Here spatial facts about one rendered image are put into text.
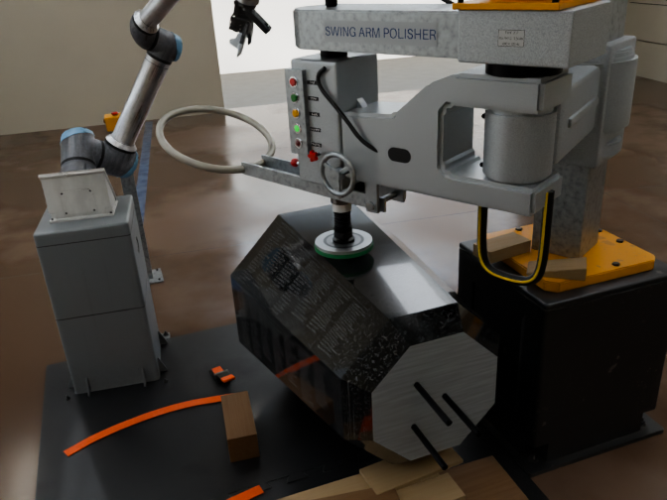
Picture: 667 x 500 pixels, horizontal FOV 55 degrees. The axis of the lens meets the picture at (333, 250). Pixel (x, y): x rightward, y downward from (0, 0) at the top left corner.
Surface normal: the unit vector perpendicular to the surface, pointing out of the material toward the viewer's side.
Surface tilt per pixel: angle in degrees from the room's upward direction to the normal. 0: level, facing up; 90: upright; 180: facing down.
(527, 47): 90
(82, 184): 90
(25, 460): 0
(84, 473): 0
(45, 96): 90
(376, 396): 90
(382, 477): 0
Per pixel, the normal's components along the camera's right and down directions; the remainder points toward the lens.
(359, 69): 0.77, 0.23
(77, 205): 0.20, 0.40
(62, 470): -0.05, -0.91
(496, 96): -0.64, 0.35
